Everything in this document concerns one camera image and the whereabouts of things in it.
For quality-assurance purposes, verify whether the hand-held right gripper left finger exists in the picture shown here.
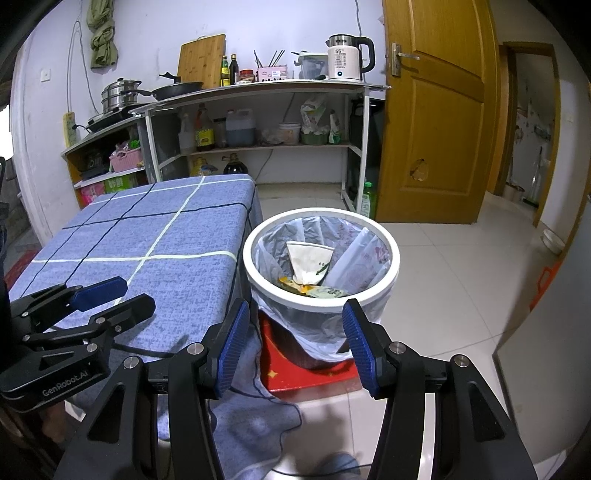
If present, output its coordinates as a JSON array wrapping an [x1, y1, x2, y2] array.
[[55, 298, 252, 480]]

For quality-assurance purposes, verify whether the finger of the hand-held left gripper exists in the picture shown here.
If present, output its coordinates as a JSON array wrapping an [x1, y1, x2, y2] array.
[[9, 276, 129, 333], [21, 294, 157, 352]]

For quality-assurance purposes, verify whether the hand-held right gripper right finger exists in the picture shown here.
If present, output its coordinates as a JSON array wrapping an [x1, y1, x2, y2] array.
[[342, 298, 539, 480]]

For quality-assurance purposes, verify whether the white bin with plastic liner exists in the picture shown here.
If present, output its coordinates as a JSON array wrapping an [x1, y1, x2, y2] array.
[[243, 209, 400, 370]]

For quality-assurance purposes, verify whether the yellow snack wrapper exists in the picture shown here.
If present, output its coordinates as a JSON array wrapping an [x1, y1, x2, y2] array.
[[277, 276, 319, 294]]

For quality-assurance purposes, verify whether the white paper packet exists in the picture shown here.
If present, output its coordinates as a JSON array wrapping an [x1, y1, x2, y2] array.
[[286, 241, 334, 285]]

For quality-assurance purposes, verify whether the red printed mat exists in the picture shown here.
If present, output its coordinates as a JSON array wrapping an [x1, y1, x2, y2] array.
[[259, 314, 365, 393]]

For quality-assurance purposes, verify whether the pink printed box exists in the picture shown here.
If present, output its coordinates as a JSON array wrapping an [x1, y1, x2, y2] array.
[[79, 182, 106, 208]]

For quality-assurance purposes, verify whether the green printed box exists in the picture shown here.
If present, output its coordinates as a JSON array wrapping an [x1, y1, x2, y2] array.
[[104, 173, 141, 195]]

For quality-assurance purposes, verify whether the pink plastic basket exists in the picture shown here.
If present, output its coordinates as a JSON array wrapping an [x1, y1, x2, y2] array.
[[109, 145, 144, 174]]

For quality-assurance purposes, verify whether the small wooden shelf unit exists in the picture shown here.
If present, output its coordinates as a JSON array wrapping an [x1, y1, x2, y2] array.
[[62, 124, 153, 210]]

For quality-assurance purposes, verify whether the green plastic bottle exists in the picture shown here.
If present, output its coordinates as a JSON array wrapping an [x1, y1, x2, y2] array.
[[360, 181, 378, 220]]

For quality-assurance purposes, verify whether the black induction cooker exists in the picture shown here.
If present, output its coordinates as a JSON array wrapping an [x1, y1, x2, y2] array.
[[85, 108, 139, 132]]

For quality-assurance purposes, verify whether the white plastic bottle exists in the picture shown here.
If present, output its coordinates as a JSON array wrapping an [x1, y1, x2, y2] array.
[[178, 113, 197, 155]]

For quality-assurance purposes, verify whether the dark glass bottle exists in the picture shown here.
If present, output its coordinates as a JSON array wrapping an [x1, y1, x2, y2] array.
[[223, 154, 250, 176]]

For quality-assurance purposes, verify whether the grey cabinet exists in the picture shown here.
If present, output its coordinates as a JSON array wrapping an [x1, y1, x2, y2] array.
[[492, 258, 591, 462]]

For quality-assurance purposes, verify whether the yellow label oil bottle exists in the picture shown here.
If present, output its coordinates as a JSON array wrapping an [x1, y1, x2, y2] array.
[[195, 104, 216, 152]]

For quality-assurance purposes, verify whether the orange plastic object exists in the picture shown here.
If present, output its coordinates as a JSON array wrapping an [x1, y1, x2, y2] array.
[[530, 265, 561, 310]]

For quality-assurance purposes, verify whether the steel steamer pot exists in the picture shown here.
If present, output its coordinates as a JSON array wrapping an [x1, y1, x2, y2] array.
[[102, 79, 142, 114]]

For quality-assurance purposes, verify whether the dark liquid jug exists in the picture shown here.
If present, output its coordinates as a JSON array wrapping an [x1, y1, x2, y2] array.
[[225, 108, 256, 147]]

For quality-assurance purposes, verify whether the black frying pan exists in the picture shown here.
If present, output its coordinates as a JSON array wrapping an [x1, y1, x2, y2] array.
[[139, 71, 204, 101]]

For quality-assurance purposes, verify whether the green white bag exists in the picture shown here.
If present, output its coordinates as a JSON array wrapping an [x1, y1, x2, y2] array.
[[328, 109, 345, 144]]

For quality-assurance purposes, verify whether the white bowl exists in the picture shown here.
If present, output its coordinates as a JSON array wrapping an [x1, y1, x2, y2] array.
[[541, 228, 566, 254]]

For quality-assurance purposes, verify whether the wooden door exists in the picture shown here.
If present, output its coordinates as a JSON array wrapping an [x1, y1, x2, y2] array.
[[376, 0, 499, 225]]

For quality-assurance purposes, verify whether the white plastic bucket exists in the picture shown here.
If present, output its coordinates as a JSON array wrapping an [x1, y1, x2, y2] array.
[[278, 122, 302, 146]]

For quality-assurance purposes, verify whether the white printed bag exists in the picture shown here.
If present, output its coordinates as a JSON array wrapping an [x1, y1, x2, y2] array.
[[300, 92, 333, 145]]

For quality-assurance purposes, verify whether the wooden cutting board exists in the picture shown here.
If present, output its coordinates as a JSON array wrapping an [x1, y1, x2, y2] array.
[[178, 34, 227, 88]]

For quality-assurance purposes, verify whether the green hanging cloth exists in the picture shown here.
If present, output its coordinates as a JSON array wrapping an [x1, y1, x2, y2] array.
[[88, 0, 116, 70]]

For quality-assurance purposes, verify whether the long grey metal rack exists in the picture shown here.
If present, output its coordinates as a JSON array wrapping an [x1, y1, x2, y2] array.
[[131, 78, 393, 213]]

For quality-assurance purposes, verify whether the pink chopstick holder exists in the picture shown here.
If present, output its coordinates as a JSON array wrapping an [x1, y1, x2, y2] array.
[[254, 50, 289, 83]]

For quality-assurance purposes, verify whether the clear plastic container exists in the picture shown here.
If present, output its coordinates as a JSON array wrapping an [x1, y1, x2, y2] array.
[[292, 50, 329, 80]]

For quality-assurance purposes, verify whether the white electric kettle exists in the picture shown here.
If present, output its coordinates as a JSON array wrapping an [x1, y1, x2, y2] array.
[[327, 34, 376, 81]]

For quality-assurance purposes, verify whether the black cable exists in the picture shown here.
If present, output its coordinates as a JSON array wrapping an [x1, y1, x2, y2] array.
[[111, 318, 370, 478]]

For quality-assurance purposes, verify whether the metal door handle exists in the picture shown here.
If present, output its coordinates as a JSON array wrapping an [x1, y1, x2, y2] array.
[[392, 42, 421, 77]]

